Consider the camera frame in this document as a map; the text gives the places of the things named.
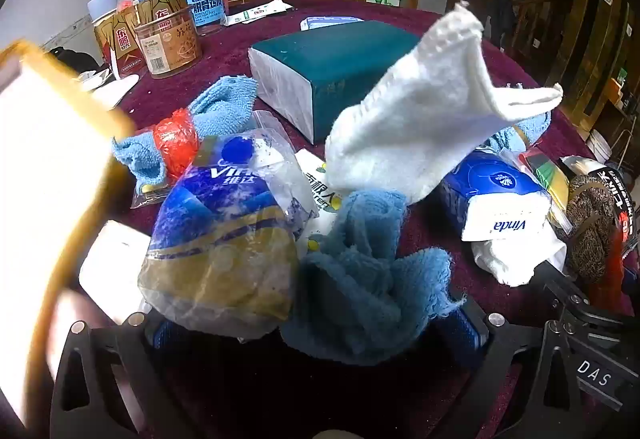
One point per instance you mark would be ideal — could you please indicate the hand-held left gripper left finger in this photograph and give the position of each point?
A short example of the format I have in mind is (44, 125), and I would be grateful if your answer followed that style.
(162, 336)

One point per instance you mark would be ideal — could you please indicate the teal tissue pack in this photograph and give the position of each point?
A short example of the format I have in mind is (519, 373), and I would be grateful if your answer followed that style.
(330, 64)

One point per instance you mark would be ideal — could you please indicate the white paper sheet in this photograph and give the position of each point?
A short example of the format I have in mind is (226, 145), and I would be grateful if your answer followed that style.
(112, 264)

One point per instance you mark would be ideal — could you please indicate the white paper leaflets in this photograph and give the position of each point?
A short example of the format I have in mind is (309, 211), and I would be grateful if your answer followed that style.
(257, 11)

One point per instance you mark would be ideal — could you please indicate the blue and white tissue pack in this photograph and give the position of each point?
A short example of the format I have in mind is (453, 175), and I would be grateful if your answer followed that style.
(495, 199)

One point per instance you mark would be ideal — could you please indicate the blue towel with red wrap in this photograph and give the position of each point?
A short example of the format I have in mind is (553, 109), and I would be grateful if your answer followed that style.
(220, 109)

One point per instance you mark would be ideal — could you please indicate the brown bristly scrubber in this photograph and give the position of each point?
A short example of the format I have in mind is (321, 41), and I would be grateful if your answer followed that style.
(590, 229)

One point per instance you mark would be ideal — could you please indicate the black red green cloth pack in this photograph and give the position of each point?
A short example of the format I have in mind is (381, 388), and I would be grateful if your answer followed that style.
(547, 179)

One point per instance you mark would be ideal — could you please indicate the blue and white wipes pack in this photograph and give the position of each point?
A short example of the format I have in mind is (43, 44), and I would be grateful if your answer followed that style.
(330, 23)

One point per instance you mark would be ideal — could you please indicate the blue towel with brown band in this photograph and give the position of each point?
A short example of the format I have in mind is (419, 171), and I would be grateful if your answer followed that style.
(530, 126)

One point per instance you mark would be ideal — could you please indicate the gold and red carton boxes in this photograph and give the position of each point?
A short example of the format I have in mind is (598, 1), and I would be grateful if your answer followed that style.
(117, 41)

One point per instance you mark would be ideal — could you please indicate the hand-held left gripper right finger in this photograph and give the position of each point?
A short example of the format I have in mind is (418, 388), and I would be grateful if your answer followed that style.
(472, 331)

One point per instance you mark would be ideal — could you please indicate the plain blue towel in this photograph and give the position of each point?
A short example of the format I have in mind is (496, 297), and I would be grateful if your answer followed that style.
(360, 279)

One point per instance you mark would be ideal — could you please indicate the white lemon print pack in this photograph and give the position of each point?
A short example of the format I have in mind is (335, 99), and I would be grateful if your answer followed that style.
(317, 184)

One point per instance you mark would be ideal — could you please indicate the black snack bag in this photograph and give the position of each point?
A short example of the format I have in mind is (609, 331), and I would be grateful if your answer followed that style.
(617, 199)

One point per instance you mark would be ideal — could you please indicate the blue and gold tissue pack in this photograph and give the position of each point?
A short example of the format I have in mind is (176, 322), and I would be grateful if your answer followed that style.
(220, 239)

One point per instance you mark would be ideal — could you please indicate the white knitted cloth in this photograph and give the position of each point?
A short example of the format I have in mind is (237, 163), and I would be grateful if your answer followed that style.
(425, 119)

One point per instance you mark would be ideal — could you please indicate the white bucket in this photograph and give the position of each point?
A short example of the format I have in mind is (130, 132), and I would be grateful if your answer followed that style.
(599, 145)

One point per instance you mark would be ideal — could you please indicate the gold-rimmed white tray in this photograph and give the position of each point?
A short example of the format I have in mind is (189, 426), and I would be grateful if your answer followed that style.
(45, 199)

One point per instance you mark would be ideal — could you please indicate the blue and white cup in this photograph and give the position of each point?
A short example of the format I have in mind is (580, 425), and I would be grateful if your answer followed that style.
(107, 4)

